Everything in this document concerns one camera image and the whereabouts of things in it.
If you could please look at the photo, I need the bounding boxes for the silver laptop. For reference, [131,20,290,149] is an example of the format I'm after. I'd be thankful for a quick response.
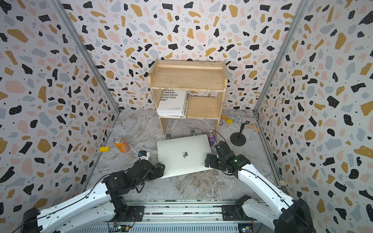
[157,134,211,179]

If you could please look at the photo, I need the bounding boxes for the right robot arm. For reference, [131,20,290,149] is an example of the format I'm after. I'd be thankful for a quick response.
[205,152,316,233]

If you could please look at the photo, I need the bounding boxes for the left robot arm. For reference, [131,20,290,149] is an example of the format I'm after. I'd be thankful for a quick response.
[17,160,165,233]

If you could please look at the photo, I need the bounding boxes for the black laptop stand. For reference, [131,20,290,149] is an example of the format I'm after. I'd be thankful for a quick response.
[166,130,196,140]

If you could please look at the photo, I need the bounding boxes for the purple soda can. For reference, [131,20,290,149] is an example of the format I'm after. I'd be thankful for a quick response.
[207,131,216,147]

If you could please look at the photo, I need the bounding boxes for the black microphone on stand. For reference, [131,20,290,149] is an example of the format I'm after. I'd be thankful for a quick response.
[230,116,250,146]

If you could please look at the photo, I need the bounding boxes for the small yellow object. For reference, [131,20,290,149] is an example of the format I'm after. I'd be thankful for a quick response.
[225,118,233,124]

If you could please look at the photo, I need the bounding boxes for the orange soda can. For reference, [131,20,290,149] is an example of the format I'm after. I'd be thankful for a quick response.
[114,136,130,153]

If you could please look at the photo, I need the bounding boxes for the yellow sponge block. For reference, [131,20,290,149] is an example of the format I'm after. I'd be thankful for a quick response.
[99,147,110,152]

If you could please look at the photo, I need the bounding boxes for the white book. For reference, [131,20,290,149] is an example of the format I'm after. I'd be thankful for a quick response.
[157,89,187,117]

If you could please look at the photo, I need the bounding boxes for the wooden shelf unit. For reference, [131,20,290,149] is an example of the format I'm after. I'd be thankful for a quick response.
[148,59,228,131]

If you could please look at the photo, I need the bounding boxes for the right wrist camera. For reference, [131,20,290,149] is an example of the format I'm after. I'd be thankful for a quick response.
[214,141,235,160]

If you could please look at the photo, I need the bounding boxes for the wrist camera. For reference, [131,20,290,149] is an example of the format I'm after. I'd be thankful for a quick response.
[138,150,149,161]
[214,141,235,160]

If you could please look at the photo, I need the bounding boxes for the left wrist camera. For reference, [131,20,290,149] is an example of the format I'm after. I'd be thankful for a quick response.
[138,150,149,161]

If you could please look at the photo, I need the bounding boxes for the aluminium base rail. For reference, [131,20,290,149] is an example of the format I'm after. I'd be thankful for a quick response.
[62,199,304,233]

